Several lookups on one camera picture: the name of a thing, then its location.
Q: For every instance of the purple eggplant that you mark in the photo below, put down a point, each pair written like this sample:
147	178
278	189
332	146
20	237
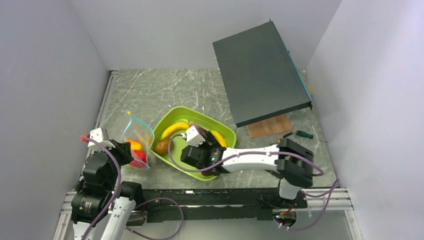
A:
206	134

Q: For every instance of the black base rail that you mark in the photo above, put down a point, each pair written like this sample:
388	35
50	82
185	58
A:
159	205

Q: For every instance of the green handled screwdriver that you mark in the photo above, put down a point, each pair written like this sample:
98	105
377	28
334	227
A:
307	135

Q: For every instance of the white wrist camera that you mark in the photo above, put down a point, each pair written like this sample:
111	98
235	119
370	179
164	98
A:
99	135
193	137

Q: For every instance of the red apple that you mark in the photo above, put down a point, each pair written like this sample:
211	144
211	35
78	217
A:
139	159

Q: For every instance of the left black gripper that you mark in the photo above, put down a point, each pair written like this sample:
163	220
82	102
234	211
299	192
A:
123	149

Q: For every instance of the dark grey tilted panel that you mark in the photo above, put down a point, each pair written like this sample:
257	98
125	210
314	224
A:
259	75

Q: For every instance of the wooden board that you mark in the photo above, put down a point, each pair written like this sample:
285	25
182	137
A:
270	126

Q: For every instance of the green plastic tray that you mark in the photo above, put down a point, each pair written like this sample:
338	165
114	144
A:
185	114

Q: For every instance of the clear zip top bag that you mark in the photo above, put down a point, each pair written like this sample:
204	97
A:
135	129

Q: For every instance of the orange mango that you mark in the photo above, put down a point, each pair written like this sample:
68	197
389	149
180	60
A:
135	145

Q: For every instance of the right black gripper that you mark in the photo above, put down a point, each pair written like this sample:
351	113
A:
205	144

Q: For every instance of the right yellow banana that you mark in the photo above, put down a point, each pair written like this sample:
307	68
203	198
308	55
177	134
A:
219	138

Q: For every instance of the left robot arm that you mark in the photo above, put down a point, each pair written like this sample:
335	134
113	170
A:
101	190

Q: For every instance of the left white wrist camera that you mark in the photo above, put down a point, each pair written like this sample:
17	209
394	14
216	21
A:
99	135

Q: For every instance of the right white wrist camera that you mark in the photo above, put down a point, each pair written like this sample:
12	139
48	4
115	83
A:
193	137

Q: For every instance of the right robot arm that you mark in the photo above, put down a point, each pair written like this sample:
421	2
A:
291	160

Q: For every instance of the yellow banana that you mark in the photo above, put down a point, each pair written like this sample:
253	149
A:
219	138
173	128

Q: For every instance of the orange handled pliers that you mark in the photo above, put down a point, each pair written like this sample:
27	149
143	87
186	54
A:
285	136

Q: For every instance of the left yellow banana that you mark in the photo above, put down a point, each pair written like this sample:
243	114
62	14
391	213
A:
173	128

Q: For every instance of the brown kiwi potato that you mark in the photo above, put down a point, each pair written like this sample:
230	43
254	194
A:
161	147

